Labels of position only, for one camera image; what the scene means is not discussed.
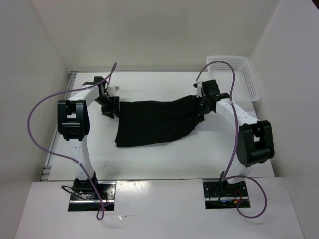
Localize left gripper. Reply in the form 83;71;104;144
94;95;121;119

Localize black shorts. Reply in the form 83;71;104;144
115;95;204;148

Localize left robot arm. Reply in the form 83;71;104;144
57;76;120;199

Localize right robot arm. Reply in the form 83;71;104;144
193;80;275;196

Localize white plastic basket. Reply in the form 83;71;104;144
206;55;260;102

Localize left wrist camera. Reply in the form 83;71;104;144
106;86;120;97

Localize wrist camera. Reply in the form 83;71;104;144
193;81;203;98
106;86;120;97

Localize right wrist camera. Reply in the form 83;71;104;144
193;81;203;98

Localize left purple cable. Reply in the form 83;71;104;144
26;62;118;222

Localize purple cable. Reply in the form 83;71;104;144
195;60;268;219
26;62;118;222

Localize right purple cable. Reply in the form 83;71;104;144
195;60;268;219

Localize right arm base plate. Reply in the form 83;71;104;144
203;179;251;210

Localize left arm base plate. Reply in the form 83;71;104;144
62;181;116;212

